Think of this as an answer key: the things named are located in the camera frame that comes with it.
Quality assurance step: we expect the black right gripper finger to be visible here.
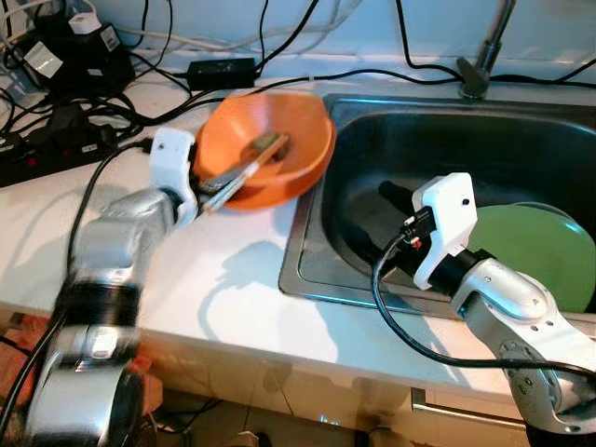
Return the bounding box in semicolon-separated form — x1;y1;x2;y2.
377;180;418;213

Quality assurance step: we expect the green plate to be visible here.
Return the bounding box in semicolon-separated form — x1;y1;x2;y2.
466;203;596;314

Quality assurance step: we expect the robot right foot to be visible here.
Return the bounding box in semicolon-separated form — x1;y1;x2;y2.
368;427;401;447

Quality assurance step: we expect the black hanging wall cable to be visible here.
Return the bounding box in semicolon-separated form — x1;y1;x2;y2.
394;0;467;75

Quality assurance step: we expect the stainless steel sink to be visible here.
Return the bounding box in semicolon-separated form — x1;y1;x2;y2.
279;93;596;322

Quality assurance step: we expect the white charger plug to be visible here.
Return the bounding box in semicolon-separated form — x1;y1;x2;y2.
67;9;102;36

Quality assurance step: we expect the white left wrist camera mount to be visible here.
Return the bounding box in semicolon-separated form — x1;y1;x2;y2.
149;128;201;224

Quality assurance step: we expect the long black counter cable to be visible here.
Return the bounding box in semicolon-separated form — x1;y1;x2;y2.
121;58;596;113

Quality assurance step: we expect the orange plastic bowl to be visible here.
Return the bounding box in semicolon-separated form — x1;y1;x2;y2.
194;88;336;210

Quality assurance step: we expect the black adapter cable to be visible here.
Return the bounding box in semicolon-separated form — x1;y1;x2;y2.
253;0;322;71

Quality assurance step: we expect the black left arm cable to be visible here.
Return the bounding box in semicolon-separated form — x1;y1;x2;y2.
0;138;155;439

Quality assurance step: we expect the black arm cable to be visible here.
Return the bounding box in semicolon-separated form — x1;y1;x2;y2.
371;233;596;378
0;138;155;439

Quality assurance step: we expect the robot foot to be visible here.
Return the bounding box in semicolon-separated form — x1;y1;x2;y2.
228;430;271;447
368;427;401;447

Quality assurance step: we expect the red plastic bag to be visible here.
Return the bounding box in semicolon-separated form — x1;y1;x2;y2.
0;317;167;415

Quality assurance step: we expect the black power strip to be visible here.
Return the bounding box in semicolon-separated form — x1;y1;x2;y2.
0;121;117;187

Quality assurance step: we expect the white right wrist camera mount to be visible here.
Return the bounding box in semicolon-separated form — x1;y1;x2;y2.
410;172;478;290

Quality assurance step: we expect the long metal drawer handle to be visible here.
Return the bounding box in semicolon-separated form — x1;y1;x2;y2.
410;389;527;431

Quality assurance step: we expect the dark metal faucet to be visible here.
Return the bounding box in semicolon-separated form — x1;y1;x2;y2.
456;0;518;101

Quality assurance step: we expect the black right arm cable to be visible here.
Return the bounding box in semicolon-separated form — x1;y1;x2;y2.
371;233;596;378

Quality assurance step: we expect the white kitchen cabinet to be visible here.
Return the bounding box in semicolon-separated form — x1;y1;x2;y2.
0;298;596;447

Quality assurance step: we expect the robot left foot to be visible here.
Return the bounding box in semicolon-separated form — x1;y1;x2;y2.
228;430;271;447

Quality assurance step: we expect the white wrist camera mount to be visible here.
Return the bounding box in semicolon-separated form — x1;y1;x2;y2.
149;128;201;224
410;172;478;290

